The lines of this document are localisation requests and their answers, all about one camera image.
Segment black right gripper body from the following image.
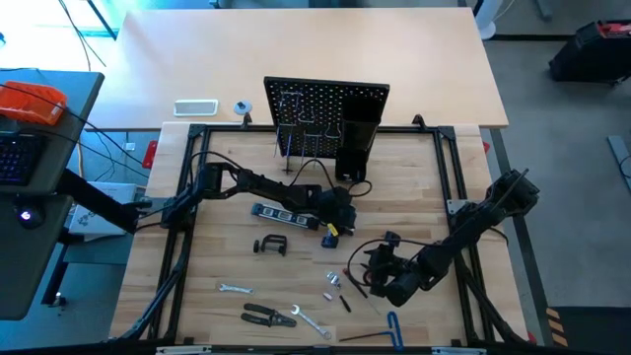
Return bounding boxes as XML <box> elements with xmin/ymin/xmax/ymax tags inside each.
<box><xmin>367</xmin><ymin>244</ymin><xmax>430</xmax><ymax>308</ymax></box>

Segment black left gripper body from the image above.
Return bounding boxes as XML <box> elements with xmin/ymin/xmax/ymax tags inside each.
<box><xmin>316</xmin><ymin>184</ymin><xmax>358</xmax><ymax>236</ymax></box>

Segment black spirit level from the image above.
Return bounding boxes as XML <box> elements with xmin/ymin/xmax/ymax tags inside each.
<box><xmin>249</xmin><ymin>202</ymin><xmax>321</xmax><ymax>233</ymax></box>

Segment black C-clamp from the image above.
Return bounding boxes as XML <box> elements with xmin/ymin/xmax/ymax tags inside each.
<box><xmin>252</xmin><ymin>234</ymin><xmax>290</xmax><ymax>257</ymax></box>

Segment large chrome combination wrench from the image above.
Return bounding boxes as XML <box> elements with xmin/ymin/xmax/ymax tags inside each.
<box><xmin>290</xmin><ymin>303</ymin><xmax>333</xmax><ymax>342</ymax></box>

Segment small chrome combination wrench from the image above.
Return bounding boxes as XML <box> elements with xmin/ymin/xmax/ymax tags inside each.
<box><xmin>218</xmin><ymin>282</ymin><xmax>256</xmax><ymax>297</ymax></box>

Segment small black pegboard bin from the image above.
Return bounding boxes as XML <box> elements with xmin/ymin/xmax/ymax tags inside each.
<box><xmin>334</xmin><ymin>146</ymin><xmax>369</xmax><ymax>182</ymax></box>

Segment long chrome loop hook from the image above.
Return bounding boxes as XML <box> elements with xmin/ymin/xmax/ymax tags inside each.
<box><xmin>301</xmin><ymin>130</ymin><xmax>322</xmax><ymax>170</ymax></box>
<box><xmin>273</xmin><ymin>122</ymin><xmax>298</xmax><ymax>160</ymax></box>

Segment tall black pegboard bin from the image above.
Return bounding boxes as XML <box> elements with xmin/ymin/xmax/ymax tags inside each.
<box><xmin>339</xmin><ymin>92</ymin><xmax>385</xmax><ymax>152</ymax></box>

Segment black metal pegboard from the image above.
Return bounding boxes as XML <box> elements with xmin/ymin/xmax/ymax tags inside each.
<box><xmin>263</xmin><ymin>76</ymin><xmax>391</xmax><ymax>175</ymax></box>

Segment beige table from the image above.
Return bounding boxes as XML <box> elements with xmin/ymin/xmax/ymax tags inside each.
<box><xmin>88</xmin><ymin>7</ymin><xmax>511</xmax><ymax>132</ymax></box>

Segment white rectangular tray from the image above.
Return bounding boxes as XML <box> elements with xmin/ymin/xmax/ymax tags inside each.
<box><xmin>173</xmin><ymin>98</ymin><xmax>220</xmax><ymax>118</ymax></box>

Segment black floor mat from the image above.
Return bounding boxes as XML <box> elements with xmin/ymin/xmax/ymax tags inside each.
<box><xmin>550</xmin><ymin>305</ymin><xmax>631</xmax><ymax>355</ymax></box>

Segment black diagonal support beam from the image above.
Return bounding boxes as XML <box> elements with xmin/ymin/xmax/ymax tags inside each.
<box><xmin>57</xmin><ymin>169</ymin><xmax>142</xmax><ymax>234</ymax></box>

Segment black equipment case red lid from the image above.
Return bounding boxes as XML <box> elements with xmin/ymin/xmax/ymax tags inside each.
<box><xmin>547</xmin><ymin>19</ymin><xmax>631</xmax><ymax>84</ymax></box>

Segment black computer mouse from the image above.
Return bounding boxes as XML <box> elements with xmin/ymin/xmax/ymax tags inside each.
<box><xmin>13</xmin><ymin>202</ymin><xmax>46</xmax><ymax>230</ymax></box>

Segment dark grey desk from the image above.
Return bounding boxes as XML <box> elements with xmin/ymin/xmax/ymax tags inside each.
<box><xmin>0</xmin><ymin>68</ymin><xmax>106</xmax><ymax>321</ymax></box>

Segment black keyboard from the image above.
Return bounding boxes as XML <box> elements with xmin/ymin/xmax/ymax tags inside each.
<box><xmin>0</xmin><ymin>131</ymin><xmax>49</xmax><ymax>184</ymax></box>

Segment orange plastic case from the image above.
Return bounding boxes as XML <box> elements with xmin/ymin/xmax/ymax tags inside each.
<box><xmin>0</xmin><ymin>80</ymin><xmax>69</xmax><ymax>126</ymax></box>

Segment blue T-handle hex key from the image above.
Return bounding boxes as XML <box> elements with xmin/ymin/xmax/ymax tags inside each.
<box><xmin>337</xmin><ymin>311</ymin><xmax>406</xmax><ymax>353</ymax></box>

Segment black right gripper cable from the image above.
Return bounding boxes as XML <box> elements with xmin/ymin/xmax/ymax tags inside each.
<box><xmin>346</xmin><ymin>238</ymin><xmax>428</xmax><ymax>288</ymax></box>

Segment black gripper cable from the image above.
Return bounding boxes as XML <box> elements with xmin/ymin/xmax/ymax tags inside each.
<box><xmin>287</xmin><ymin>157</ymin><xmax>374</xmax><ymax>199</ymax></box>
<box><xmin>346</xmin><ymin>238</ymin><xmax>428</xmax><ymax>288</ymax></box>

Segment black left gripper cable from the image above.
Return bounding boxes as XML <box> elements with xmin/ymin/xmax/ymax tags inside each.
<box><xmin>287</xmin><ymin>157</ymin><xmax>374</xmax><ymax>199</ymax></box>

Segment black cable bundle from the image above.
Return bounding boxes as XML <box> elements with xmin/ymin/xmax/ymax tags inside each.
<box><xmin>108</xmin><ymin>248</ymin><xmax>191</xmax><ymax>344</ymax></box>
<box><xmin>451</xmin><ymin>229</ymin><xmax>531</xmax><ymax>345</ymax></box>

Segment silver bracket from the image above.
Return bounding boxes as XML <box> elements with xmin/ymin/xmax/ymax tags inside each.
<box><xmin>155</xmin><ymin>344</ymin><xmax>214</xmax><ymax>355</ymax></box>
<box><xmin>430</xmin><ymin>346</ymin><xmax>488</xmax><ymax>355</ymax></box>

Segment black wire strippers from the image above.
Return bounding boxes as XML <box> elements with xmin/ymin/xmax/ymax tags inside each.
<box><xmin>240</xmin><ymin>302</ymin><xmax>299</xmax><ymax>329</ymax></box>

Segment black aluminium table frame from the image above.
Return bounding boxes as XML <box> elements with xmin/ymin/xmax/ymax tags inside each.
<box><xmin>150</xmin><ymin>122</ymin><xmax>497</xmax><ymax>347</ymax></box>

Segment white pedestal base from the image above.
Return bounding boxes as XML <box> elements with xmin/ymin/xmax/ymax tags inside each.
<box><xmin>472</xmin><ymin>0</ymin><xmax>515</xmax><ymax>41</ymax></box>

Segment grey floor cable cover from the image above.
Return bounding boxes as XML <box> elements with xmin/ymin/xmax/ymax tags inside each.
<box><xmin>606</xmin><ymin>133</ymin><xmax>631</xmax><ymax>193</ymax></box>

